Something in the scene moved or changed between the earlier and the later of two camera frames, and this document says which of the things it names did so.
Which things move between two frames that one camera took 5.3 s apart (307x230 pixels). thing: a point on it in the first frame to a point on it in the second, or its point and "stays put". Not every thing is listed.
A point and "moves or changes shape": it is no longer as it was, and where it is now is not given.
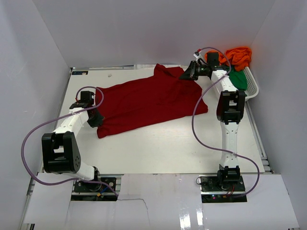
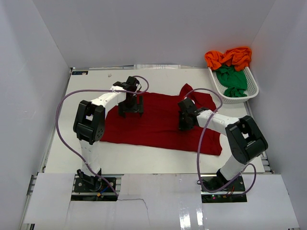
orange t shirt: [240, 57] stays put
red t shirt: [165, 96] moves or changes shape
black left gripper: [98, 121] to [136, 108]
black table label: [79, 73] stays put
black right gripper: [190, 74] to [181, 126]
